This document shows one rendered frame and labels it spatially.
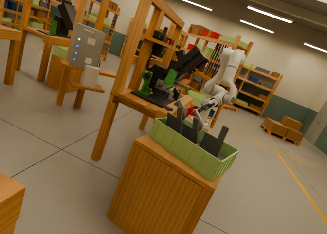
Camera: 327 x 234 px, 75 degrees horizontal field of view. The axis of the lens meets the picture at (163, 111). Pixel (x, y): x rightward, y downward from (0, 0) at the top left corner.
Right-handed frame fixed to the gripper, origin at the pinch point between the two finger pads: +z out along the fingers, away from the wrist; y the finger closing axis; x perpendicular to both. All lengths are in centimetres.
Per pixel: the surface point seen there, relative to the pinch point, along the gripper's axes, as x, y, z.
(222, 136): 22.6, 8.3, 1.5
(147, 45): -88, -79, -44
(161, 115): -10, -64, -6
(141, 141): 0, -30, 41
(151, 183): 31, -33, 49
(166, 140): 8.7, -23.3, 25.2
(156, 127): -4.1, -29.2, 24.3
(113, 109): -39, -102, 22
